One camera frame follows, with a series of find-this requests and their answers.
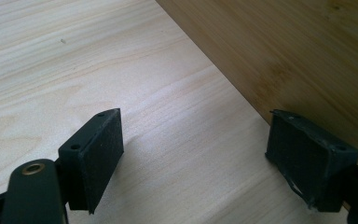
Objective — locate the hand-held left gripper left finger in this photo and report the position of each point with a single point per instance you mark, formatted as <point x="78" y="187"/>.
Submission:
<point x="101" y="155"/>

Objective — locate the brown bamboo board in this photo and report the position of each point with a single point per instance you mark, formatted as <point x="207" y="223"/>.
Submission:
<point x="292" y="53"/>

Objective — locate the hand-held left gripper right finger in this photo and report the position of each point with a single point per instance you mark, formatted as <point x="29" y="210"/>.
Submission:
<point x="304" y="155"/>

